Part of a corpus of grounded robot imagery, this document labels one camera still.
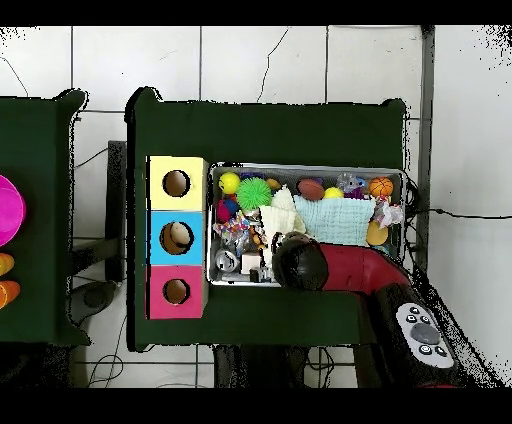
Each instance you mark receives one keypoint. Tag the dark green table cloth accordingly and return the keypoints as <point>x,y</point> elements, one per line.
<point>36,140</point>
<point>260,132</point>

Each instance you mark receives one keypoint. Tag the yellow smiley foam ball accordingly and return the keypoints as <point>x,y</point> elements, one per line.
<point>229,183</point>

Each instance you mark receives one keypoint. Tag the mint green waffle cloth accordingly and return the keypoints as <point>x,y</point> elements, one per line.
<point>340,220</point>

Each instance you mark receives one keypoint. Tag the yellow tennis ball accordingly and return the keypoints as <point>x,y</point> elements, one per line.
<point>333,193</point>

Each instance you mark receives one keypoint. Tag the peach foam ball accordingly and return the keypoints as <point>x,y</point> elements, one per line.
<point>376,234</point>

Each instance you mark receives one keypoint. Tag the orange toy basketball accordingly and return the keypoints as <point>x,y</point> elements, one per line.
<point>380,186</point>

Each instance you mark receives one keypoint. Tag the grey metal rail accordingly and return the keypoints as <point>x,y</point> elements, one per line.
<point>424,160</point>

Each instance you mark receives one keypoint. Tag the plain wooden cube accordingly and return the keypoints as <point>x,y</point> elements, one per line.
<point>250,262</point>

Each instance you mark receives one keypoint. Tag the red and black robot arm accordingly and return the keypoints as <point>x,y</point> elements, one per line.
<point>360,268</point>

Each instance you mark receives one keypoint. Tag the black upright panel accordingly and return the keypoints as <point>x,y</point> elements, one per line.
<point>116,208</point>

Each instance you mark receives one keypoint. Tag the wooden box with three holes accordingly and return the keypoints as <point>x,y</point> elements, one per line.
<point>180,204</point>

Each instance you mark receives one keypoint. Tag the brown toy football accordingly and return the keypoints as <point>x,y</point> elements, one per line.
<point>310,189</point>

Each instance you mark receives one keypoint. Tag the silver metal can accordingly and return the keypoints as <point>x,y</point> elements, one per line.
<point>226,260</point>

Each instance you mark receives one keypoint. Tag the green spiky rubber ball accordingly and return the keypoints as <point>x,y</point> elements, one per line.
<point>254,193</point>

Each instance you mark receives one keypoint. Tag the cream waffle cloth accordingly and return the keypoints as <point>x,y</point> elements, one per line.
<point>280,220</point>

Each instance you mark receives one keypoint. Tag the pink plastic bowl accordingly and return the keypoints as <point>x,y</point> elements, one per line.
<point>10,210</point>

